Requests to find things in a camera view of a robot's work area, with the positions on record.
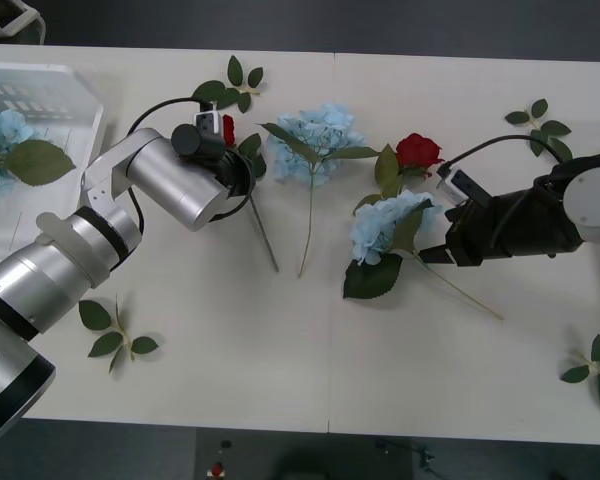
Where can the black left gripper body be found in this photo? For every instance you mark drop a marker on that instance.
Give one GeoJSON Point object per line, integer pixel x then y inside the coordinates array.
{"type": "Point", "coordinates": [231, 171]}

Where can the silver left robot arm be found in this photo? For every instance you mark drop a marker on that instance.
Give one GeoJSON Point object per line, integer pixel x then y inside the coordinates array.
{"type": "Point", "coordinates": [175, 180]}

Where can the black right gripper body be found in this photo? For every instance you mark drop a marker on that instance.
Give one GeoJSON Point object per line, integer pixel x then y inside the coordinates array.
{"type": "Point", "coordinates": [472, 235]}

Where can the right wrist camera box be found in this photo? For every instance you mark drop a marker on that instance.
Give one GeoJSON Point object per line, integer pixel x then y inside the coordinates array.
{"type": "Point", "coordinates": [457, 184]}

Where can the pale blue flower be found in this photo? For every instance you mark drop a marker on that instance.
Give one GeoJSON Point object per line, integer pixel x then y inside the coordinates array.
{"type": "Point", "coordinates": [380, 220]}
{"type": "Point", "coordinates": [325, 125]}
{"type": "Point", "coordinates": [5, 125]}

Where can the red rose with long stem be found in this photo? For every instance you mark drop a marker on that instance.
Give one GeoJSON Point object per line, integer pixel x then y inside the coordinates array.
{"type": "Point", "coordinates": [228, 131]}

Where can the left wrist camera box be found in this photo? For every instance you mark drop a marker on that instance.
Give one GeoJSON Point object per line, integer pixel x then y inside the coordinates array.
{"type": "Point", "coordinates": [206, 123]}

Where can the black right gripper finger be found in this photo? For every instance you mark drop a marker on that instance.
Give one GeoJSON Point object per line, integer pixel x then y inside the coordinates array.
{"type": "Point", "coordinates": [437, 254]}

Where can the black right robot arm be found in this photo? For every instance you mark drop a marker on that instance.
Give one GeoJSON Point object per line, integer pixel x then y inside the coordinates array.
{"type": "Point", "coordinates": [540, 220]}

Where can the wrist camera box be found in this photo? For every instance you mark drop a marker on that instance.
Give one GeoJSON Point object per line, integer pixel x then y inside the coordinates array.
{"type": "Point", "coordinates": [457, 184]}
{"type": "Point", "coordinates": [206, 123]}

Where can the red rose with leaves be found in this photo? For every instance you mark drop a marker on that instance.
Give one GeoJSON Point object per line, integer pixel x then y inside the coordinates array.
{"type": "Point", "coordinates": [417, 150]}

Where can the shallow white box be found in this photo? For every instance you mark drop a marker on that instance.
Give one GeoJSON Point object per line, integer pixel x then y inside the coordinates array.
{"type": "Point", "coordinates": [55, 80]}

